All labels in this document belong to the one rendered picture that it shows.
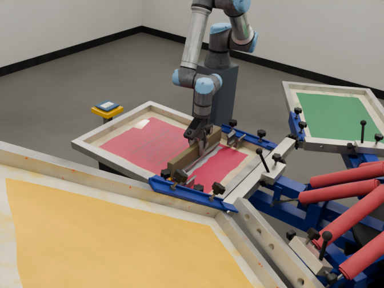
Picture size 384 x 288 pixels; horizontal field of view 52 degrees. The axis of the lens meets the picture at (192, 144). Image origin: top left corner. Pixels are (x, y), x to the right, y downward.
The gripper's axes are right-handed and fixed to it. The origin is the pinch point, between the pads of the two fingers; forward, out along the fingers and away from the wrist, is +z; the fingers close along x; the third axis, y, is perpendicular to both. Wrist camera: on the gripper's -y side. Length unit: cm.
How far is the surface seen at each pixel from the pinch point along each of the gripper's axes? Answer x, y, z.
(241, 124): 73, 209, 95
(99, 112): 69, 7, 5
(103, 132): 48.6, -11.0, 2.9
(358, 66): 6, 382, 58
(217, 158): -6.9, 8.9, 4.6
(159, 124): 34.3, 16.8, 4.3
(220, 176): -15.4, -2.3, 4.9
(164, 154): 15.1, -4.1, 4.8
